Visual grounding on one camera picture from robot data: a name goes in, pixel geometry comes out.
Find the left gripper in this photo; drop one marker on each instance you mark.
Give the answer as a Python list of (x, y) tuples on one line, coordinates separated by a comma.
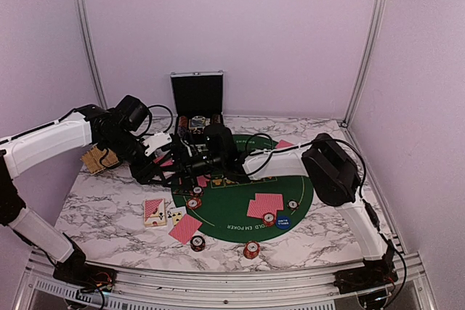
[(142, 173)]

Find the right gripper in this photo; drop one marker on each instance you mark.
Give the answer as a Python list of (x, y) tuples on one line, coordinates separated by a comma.
[(188, 178)]

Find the red-backed card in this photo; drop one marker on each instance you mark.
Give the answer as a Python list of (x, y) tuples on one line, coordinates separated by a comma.
[(270, 201), (203, 181), (283, 144)]

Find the dark 100 chips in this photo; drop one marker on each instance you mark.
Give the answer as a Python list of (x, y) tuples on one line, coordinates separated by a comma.
[(292, 205), (198, 191)]

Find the red-backed card deck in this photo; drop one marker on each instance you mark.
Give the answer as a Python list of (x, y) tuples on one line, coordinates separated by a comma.
[(164, 162)]

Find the red 5 chips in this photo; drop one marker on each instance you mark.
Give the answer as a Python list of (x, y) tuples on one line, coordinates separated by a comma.
[(269, 219), (194, 203)]

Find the five of clubs card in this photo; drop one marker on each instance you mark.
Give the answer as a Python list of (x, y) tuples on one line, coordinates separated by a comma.
[(175, 215)]

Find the red-backed card off mat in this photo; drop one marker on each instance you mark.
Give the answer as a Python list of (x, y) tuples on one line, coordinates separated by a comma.
[(185, 229)]

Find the dark 100 chip stack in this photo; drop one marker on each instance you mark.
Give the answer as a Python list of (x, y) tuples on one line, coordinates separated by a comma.
[(197, 243)]

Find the red 5 chip stack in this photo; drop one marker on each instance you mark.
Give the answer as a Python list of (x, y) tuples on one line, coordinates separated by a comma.
[(251, 250)]

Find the blue small blind button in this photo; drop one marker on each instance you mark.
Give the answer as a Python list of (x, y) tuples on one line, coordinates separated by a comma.
[(283, 222)]

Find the red-backed card seat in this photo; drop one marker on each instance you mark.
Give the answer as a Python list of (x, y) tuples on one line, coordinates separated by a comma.
[(257, 209)]

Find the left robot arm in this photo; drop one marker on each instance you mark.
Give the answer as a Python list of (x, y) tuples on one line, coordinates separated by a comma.
[(26, 150)]

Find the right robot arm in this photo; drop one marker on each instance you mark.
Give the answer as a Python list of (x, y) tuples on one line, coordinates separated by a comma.
[(332, 172)]

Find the card deck box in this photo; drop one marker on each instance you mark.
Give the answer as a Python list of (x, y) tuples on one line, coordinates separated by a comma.
[(154, 213)]

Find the woven bamboo tray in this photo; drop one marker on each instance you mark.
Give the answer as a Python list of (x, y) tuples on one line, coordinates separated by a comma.
[(96, 160)]

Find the brown purple chip row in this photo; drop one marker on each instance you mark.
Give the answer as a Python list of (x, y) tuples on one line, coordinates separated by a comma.
[(182, 126)]

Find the blue card deck in case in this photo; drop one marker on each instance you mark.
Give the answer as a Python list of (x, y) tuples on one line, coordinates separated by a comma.
[(197, 124)]

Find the round green poker mat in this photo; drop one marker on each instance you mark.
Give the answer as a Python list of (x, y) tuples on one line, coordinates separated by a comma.
[(225, 204)]

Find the dark brown chip row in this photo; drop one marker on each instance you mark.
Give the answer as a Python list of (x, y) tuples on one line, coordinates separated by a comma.
[(216, 119)]

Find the aluminium poker chip case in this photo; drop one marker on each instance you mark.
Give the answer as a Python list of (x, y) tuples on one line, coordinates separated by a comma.
[(197, 93)]

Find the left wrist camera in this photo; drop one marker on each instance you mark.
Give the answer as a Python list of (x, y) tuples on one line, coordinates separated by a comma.
[(156, 141)]

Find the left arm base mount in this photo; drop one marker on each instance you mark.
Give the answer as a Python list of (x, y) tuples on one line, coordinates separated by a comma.
[(89, 277)]

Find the left aluminium frame post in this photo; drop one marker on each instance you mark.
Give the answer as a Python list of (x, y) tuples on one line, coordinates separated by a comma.
[(91, 59)]

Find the aluminium frame post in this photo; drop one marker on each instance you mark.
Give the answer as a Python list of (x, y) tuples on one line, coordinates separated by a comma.
[(362, 73), (91, 59)]

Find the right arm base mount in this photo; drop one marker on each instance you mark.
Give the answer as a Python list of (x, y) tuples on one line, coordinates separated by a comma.
[(363, 278)]

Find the right aluminium frame post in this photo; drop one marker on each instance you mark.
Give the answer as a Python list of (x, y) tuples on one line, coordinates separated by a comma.
[(362, 73)]

